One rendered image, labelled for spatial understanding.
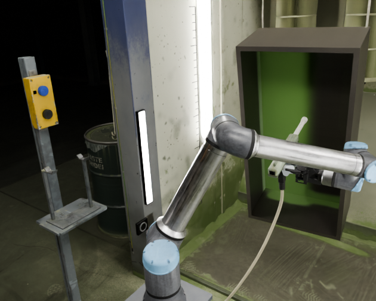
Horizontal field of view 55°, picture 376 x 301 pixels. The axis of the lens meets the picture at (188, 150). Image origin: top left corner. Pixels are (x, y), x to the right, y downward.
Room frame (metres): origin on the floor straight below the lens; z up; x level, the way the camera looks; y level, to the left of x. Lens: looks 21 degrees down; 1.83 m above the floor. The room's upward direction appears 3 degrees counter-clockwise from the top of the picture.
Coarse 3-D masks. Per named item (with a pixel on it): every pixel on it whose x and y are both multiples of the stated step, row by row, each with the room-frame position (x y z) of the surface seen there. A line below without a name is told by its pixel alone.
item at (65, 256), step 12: (24, 60) 1.81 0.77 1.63; (24, 72) 1.82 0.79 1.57; (36, 72) 1.85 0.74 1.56; (36, 132) 1.82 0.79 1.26; (48, 132) 1.85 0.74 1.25; (36, 144) 1.83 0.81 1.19; (48, 144) 1.84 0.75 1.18; (48, 156) 1.83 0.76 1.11; (48, 180) 1.81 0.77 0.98; (60, 204) 1.84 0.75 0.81; (60, 240) 1.81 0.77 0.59; (60, 252) 1.84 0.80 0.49; (72, 264) 1.84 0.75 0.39; (72, 276) 1.83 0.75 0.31; (72, 288) 1.82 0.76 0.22; (72, 300) 1.81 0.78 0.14
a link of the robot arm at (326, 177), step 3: (324, 171) 1.46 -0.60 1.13; (327, 171) 1.45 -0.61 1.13; (330, 171) 1.45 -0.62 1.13; (324, 174) 1.45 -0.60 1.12; (327, 174) 1.44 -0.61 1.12; (330, 174) 1.44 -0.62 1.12; (321, 177) 1.46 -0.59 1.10; (324, 177) 1.45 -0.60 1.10; (327, 177) 1.44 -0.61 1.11; (330, 177) 1.43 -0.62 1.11; (321, 180) 1.47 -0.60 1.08; (324, 180) 1.44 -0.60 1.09; (327, 180) 1.44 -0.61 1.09; (330, 180) 1.43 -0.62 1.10; (324, 183) 1.45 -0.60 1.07; (327, 183) 1.44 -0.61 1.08; (330, 183) 1.43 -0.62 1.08
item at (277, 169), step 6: (306, 120) 1.84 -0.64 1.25; (300, 126) 1.79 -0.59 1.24; (294, 132) 1.75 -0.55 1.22; (288, 138) 1.69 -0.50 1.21; (294, 138) 1.68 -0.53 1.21; (276, 162) 1.51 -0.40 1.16; (282, 162) 1.52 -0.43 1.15; (270, 168) 1.48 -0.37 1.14; (276, 168) 1.48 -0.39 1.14; (282, 168) 1.53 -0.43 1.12; (270, 174) 1.49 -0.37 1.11; (276, 174) 1.47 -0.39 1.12; (282, 174) 1.58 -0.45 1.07; (282, 180) 1.58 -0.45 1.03; (282, 186) 1.60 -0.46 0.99
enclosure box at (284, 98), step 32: (256, 32) 2.17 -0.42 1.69; (288, 32) 2.07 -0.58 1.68; (320, 32) 1.97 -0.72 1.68; (352, 32) 1.89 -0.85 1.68; (256, 64) 2.23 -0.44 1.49; (288, 64) 2.20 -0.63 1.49; (320, 64) 2.11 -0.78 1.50; (352, 64) 2.02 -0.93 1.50; (256, 96) 2.25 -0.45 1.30; (288, 96) 2.24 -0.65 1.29; (320, 96) 2.14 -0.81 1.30; (352, 96) 1.70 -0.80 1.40; (256, 128) 2.26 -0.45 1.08; (288, 128) 2.28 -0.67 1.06; (320, 128) 2.17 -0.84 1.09; (352, 128) 1.75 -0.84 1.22; (256, 160) 2.28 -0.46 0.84; (256, 192) 2.30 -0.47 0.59; (288, 192) 2.37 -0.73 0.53; (320, 192) 2.25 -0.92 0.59; (288, 224) 2.06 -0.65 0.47; (320, 224) 2.02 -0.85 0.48
